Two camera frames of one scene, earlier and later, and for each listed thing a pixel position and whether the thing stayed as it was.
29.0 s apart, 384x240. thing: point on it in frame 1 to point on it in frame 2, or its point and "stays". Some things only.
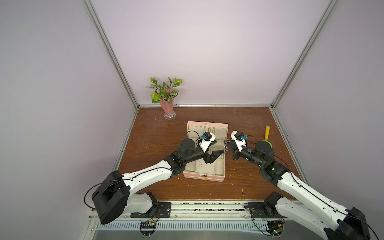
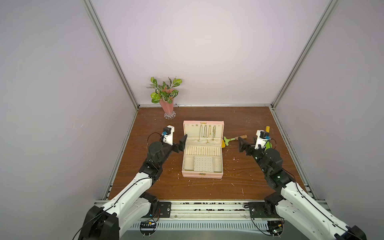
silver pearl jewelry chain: (226, 148) to (214, 132)
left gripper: (210, 158) to (181, 143)
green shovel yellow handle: (267, 130) stays
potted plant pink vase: (165, 95) stays
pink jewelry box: (199, 169) stays
